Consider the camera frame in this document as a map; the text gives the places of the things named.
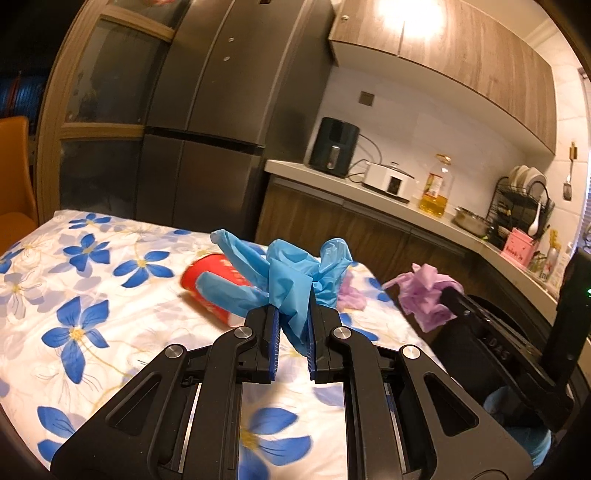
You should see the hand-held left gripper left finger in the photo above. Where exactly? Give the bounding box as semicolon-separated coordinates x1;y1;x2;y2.
51;305;280;480

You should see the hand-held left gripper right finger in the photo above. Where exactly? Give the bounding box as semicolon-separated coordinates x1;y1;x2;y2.
307;300;534;480

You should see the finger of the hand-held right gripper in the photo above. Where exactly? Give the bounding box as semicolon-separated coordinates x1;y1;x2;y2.
438;286;574;433

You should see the black trash bin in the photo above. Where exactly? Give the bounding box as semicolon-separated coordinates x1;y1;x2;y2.
427;295;583;462

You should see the blue rubber glove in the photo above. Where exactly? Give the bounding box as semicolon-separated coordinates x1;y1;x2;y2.
196;228;354;358

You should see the purple rubber glove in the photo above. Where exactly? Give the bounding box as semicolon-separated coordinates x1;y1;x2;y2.
382;263;464;333
338;270;370;311

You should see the red paper cup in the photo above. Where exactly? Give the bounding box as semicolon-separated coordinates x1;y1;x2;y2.
180;253;269;328

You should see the person's right hand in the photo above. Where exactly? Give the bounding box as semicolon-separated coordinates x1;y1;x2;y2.
484;387;554;468

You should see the white bottle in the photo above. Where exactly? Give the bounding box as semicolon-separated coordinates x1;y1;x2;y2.
549;240;573;289

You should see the pink box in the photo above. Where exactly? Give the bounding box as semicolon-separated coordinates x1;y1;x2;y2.
501;227;539;268

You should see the white spoon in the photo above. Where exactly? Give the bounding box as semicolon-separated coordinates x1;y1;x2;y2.
527;202;544;237

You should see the black dish rack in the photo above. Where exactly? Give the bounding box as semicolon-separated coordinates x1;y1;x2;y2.
489;165;556;247

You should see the metal pot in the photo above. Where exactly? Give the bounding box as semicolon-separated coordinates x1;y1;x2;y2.
452;206;492;237

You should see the kitchen counter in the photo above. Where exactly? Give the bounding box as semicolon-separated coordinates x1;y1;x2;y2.
255;159;591;324

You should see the blue floral tablecloth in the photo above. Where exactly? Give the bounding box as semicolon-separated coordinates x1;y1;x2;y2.
0;210;448;480

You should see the cooking oil bottle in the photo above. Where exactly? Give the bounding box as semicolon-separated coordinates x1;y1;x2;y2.
419;154;452;217

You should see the white rice cooker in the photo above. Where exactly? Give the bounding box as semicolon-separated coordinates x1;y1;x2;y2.
362;161;419;202

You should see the black air fryer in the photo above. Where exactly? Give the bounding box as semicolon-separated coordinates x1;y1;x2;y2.
308;117;361;178

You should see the dark grey refrigerator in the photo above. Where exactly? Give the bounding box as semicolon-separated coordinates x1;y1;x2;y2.
136;0;335;241

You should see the orange chair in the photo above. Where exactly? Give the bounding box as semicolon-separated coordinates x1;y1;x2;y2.
0;115;38;252

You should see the wooden glass-door cabinet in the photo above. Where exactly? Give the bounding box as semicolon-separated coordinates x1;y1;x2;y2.
36;0;176;224

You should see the blue ribbed panel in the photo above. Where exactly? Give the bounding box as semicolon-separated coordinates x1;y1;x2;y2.
0;74;47;118

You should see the wooden wall cabinet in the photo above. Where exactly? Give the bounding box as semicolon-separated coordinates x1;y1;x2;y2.
328;0;557;155

